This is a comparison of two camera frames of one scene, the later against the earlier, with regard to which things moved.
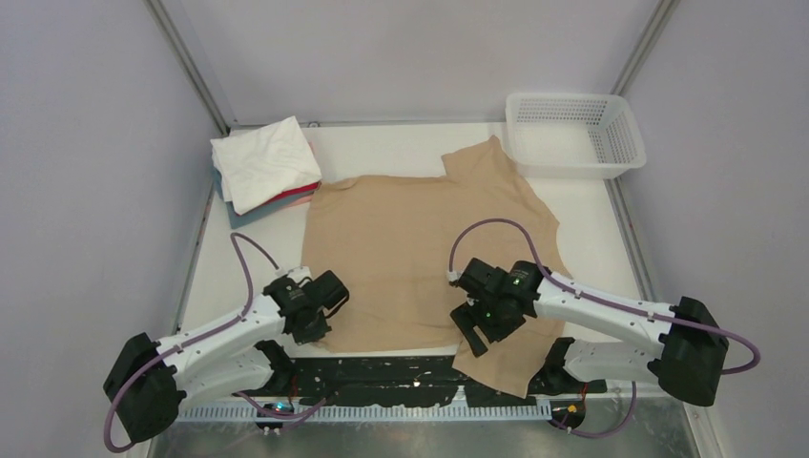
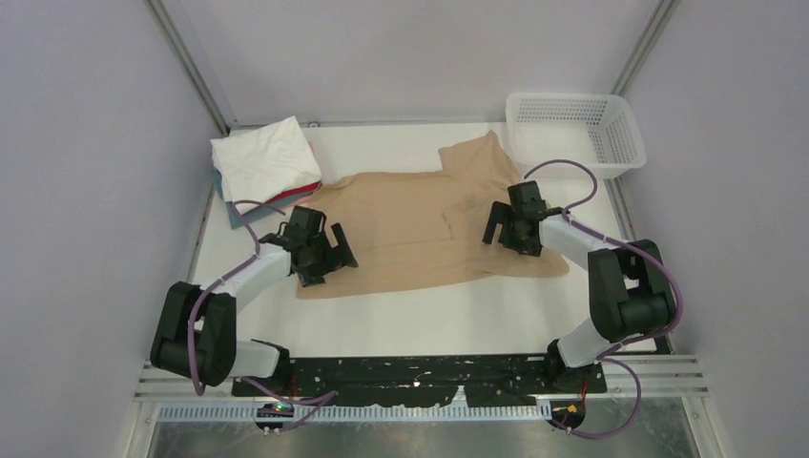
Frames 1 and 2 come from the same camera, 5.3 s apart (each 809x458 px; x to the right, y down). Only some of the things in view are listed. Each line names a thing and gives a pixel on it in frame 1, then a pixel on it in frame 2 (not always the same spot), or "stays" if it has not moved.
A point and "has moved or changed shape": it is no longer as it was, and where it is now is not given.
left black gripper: x=304 y=336 → x=337 y=258
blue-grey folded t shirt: x=235 y=218 stays
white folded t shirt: x=262 y=162 stays
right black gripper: x=464 y=322 → x=504 y=214
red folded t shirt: x=306 y=188 stays
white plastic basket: x=566 y=135 stays
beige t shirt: x=395 y=241 has moved or changed shape
